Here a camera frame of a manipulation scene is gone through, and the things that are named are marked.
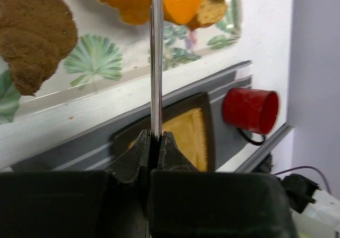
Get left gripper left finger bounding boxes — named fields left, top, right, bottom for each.
left=106, top=130, right=150, bottom=184

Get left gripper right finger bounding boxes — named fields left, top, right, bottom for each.
left=158, top=132, right=199, bottom=172

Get metal serving tongs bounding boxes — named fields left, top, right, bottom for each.
left=149, top=0, right=164, bottom=142

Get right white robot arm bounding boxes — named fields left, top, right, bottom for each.
left=281, top=174, right=339, bottom=237

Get brown bread slice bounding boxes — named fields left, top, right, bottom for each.
left=186, top=0, right=228, bottom=31

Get grey placemat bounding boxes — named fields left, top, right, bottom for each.
left=9, top=61, right=252, bottom=172

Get square black gold plate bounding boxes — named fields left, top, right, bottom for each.
left=112, top=92, right=215, bottom=172

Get red cup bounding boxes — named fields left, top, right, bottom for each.
left=222, top=88, right=279, bottom=146

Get leaf-pattern serving tray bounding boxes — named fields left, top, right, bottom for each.
left=1, top=0, right=243, bottom=124

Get brown chocolate croissant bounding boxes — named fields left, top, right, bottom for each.
left=1, top=0, right=78, bottom=96

